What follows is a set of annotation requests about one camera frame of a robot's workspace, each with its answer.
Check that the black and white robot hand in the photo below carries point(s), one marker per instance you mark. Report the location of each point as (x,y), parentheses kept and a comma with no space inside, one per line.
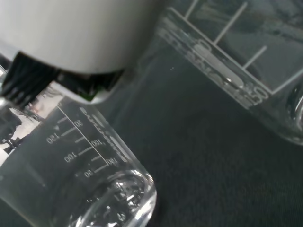
(71,30)

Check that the black bench cloth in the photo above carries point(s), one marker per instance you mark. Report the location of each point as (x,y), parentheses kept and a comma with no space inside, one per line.
(201,165)

